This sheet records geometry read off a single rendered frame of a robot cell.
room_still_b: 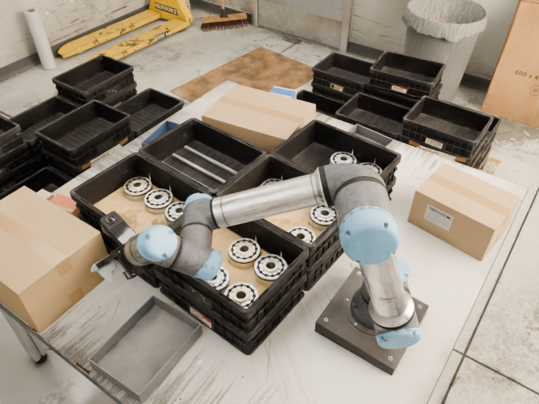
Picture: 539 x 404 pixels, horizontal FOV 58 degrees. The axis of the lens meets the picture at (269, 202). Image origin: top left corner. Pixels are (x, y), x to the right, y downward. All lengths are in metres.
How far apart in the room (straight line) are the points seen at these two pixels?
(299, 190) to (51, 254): 0.85
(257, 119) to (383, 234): 1.19
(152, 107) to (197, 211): 2.11
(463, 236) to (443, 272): 0.15
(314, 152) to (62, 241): 1.00
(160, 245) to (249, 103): 1.25
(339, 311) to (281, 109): 0.96
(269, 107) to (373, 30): 2.58
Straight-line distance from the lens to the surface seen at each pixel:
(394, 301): 1.24
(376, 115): 3.14
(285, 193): 1.12
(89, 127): 2.94
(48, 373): 2.50
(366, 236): 0.99
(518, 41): 4.06
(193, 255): 1.09
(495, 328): 2.65
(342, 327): 1.55
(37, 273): 1.61
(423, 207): 1.88
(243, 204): 1.14
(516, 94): 4.11
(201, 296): 1.48
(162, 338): 1.60
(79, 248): 1.63
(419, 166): 2.24
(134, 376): 1.55
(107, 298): 1.74
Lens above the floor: 2.03
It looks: 42 degrees down
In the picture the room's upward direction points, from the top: straight up
